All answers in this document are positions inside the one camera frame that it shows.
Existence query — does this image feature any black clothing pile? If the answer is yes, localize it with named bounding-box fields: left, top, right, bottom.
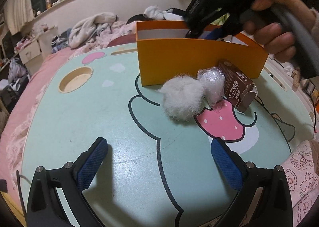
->
left=126, top=7, right=187, bottom=24

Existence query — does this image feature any white clothing pile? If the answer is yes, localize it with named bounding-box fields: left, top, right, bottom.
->
left=143, top=5, right=184, bottom=21

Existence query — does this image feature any brown milk carton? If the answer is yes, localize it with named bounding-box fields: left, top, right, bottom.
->
left=219, top=60, right=258, bottom=113

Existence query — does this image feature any white drawer cabinet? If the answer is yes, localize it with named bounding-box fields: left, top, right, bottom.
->
left=18, top=26, right=58, bottom=76

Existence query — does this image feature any cream fleece blanket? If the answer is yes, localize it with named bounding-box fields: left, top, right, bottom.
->
left=68, top=12, right=117, bottom=49

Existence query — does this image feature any clear plastic wrap ball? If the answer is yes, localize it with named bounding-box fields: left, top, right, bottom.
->
left=197, top=66, right=225, bottom=109

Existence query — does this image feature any person right hand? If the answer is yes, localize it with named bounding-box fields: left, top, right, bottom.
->
left=244, top=0, right=318, bottom=63

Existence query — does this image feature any orange cardboard box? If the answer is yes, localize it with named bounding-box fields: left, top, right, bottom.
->
left=136, top=20, right=268, bottom=86

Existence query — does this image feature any white fluffy scrunchie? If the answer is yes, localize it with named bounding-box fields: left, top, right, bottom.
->
left=158, top=75, right=205, bottom=121

